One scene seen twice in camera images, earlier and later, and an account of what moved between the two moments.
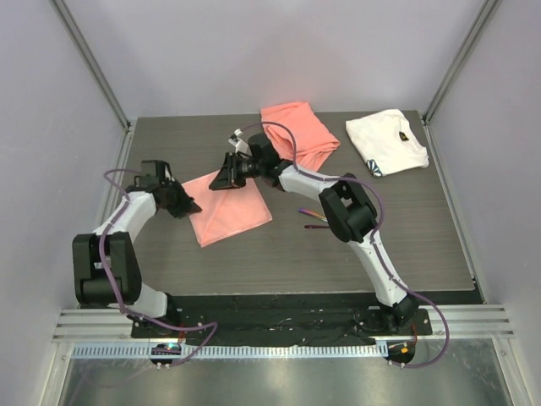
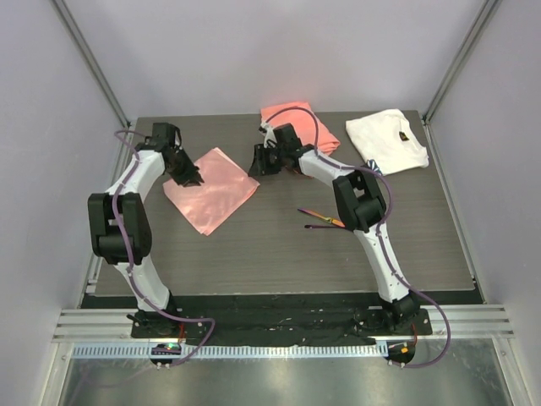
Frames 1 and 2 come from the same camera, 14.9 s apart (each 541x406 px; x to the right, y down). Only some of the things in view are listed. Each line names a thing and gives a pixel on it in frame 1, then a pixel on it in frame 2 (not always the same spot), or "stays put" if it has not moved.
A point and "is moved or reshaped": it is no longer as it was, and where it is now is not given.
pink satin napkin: (226, 213) is moved or reshaped
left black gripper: (187, 206) -> (191, 178)
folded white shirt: (387, 142) stays put
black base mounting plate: (278, 319) stays put
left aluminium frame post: (91, 61) stays put
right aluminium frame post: (489, 8) stays put
